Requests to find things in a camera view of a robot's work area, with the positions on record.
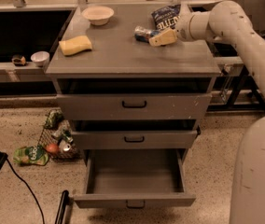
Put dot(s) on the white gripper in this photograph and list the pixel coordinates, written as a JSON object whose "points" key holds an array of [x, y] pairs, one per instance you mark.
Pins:
{"points": [[185, 30]]}

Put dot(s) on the redbull can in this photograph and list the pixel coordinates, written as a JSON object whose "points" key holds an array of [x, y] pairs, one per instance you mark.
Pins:
{"points": [[143, 34]]}

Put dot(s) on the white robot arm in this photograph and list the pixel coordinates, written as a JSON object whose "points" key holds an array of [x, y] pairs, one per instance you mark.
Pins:
{"points": [[247, 205]]}

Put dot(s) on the grey drawer cabinet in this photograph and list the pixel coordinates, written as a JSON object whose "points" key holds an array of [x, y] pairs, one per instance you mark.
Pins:
{"points": [[119, 64]]}

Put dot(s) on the grey top drawer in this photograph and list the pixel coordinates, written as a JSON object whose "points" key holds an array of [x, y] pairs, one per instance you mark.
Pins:
{"points": [[133, 106]]}

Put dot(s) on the grey drawer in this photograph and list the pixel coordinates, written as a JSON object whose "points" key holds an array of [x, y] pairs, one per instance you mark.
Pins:
{"points": [[134, 179], [134, 139], [133, 106]]}

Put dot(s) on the grey middle drawer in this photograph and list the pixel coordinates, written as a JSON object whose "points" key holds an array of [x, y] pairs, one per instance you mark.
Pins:
{"points": [[134, 139]]}

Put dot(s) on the grey bottom drawer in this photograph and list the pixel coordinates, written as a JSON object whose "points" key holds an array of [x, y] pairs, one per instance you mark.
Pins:
{"points": [[134, 179]]}

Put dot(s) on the silver can in basket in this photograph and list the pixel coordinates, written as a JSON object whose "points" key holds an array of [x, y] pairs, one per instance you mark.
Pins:
{"points": [[64, 146]]}

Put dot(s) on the blue kettle chips bag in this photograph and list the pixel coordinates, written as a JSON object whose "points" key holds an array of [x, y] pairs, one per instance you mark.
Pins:
{"points": [[166, 17]]}

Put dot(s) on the white paper bowl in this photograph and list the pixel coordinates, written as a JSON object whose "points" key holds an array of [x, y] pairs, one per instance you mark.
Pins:
{"points": [[98, 15]]}

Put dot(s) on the black stand table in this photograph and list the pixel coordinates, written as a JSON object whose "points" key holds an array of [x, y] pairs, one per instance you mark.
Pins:
{"points": [[263, 19]]}

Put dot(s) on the yellow sponge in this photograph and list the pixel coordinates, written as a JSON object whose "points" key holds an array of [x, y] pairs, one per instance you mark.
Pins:
{"points": [[75, 45]]}

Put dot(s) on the small white cup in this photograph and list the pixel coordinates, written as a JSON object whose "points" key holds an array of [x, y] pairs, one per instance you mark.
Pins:
{"points": [[40, 58]]}

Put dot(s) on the green bag on floor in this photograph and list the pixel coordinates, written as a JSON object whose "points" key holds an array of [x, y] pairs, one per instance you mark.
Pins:
{"points": [[53, 120]]}

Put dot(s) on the green bottle in basket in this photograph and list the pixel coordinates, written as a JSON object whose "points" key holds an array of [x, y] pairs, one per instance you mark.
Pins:
{"points": [[67, 137]]}

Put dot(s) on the red apple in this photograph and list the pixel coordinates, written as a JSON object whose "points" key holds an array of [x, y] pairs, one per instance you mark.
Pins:
{"points": [[52, 148]]}

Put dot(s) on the green snack pouch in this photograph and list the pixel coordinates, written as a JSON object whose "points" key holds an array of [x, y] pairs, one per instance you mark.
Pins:
{"points": [[35, 155]]}

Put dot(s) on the black metal bar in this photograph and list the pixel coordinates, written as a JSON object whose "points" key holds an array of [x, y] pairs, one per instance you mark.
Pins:
{"points": [[64, 201]]}

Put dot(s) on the black wire basket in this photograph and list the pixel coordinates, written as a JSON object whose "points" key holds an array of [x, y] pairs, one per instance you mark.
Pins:
{"points": [[55, 137]]}

